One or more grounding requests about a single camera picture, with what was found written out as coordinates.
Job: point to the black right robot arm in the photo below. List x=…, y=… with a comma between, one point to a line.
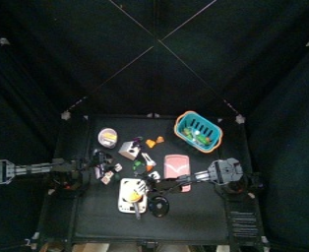
x=222, y=172

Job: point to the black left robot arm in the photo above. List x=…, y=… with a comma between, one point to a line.
x=34, y=169

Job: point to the black pot lid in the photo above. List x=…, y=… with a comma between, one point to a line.
x=159, y=206

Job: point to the white card with black print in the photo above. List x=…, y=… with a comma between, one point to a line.
x=154, y=176

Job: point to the small white patterned block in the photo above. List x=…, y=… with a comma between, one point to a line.
x=107, y=177
x=118, y=167

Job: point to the white grey toy box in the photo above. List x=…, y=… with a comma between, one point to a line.
x=129, y=151

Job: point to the yellow round object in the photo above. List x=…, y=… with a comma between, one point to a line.
x=109, y=138

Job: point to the green round toy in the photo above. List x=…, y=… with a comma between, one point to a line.
x=139, y=166

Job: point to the pink plastic tray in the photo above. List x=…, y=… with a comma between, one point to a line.
x=177, y=167

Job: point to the white and orange toy utensil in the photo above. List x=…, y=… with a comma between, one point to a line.
x=149, y=160

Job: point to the small purple toy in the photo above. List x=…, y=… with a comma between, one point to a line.
x=138, y=140

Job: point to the orange toy food piece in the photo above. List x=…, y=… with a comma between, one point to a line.
x=161, y=139
x=150, y=143

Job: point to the green toy vegetable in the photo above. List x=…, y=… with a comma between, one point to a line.
x=200, y=137

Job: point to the teal basket with orange rim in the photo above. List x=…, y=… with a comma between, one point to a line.
x=198, y=132

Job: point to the black panel with white text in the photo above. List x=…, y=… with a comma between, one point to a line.
x=245, y=223

